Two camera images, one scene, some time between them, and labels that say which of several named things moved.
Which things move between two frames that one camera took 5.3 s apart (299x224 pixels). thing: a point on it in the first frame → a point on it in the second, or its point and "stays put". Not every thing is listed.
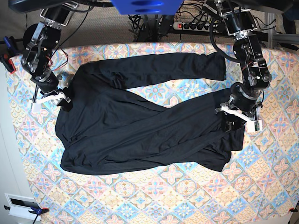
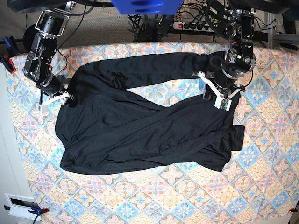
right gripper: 242,107 → 223,101
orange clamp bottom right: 293,209 stays put
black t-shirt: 111,130 stays put
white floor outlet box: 19,206 stays put
